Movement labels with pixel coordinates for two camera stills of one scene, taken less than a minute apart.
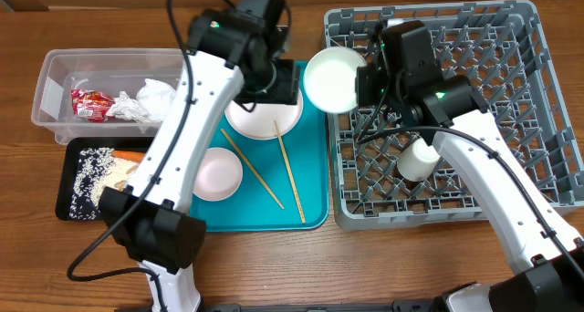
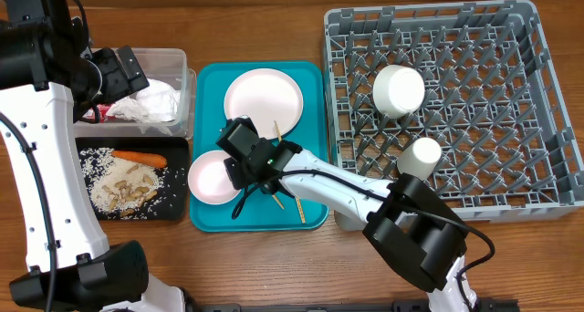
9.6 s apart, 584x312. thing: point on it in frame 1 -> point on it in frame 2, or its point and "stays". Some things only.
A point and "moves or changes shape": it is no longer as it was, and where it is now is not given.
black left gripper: (284, 88) -> (119, 86)
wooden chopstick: (289, 171) stays
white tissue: (155, 97) stays
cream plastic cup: (416, 160) stays
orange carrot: (130, 155) stays
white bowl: (329, 79) moves or changes shape
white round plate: (259, 123) stays
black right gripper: (370, 77) -> (247, 176)
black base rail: (433, 306) stays
